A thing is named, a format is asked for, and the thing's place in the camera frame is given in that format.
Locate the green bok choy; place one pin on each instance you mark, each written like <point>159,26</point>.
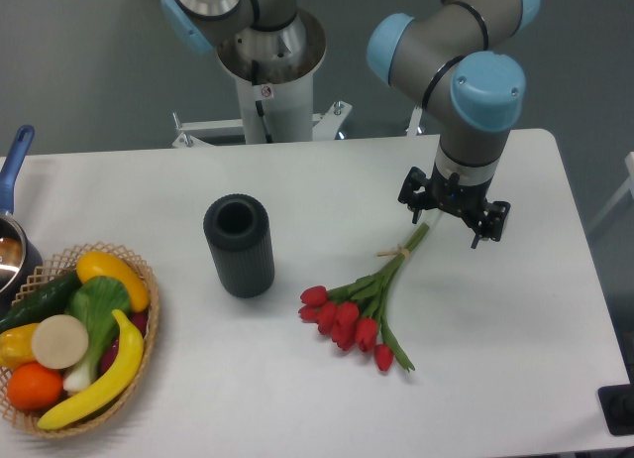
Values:
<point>92,305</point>

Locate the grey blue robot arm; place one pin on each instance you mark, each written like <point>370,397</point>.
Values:
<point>446,65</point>

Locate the yellow bell pepper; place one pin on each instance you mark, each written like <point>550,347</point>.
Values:
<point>16,349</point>

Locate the green cucumber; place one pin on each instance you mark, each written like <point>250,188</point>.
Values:
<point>48,300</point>

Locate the orange fruit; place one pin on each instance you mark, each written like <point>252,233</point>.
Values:
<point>33,386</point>

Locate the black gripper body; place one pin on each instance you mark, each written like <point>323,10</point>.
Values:
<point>465,201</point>

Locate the dark grey ribbed vase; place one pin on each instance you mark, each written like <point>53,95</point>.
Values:
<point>237,230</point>

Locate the blue handled saucepan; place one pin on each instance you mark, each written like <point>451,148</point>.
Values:
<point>19,257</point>

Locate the beige round disc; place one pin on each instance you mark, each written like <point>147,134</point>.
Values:
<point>59,342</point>

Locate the dark red vegetable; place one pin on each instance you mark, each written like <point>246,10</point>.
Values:
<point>140,321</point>

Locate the white furniture piece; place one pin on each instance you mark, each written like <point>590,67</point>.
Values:
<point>615,206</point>

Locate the red tulip bouquet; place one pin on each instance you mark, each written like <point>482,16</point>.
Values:
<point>355,315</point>

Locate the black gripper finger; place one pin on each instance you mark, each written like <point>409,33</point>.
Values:
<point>489,223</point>
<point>413,193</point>

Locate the yellow banana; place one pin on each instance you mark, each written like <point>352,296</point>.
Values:
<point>121,373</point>

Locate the black device at table edge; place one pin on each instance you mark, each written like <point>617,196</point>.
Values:
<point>617,408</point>

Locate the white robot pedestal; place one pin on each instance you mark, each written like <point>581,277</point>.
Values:
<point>273,74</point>

